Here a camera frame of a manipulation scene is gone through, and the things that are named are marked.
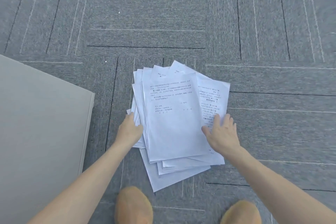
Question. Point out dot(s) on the person's right forearm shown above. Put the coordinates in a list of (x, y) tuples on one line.
[(275, 187)]

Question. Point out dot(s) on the person's left hand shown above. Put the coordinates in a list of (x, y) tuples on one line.
[(128, 132)]

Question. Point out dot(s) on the stack of white printed papers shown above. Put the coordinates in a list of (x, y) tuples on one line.
[(170, 116)]

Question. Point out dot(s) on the person's left forearm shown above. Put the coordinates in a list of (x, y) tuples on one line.
[(84, 184)]

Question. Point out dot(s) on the person's right tan slipper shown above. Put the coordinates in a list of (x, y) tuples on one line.
[(240, 213)]

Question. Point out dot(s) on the person's right hand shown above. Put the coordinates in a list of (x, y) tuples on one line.
[(223, 134)]

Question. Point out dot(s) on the grey wooden desk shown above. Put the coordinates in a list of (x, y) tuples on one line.
[(39, 139)]

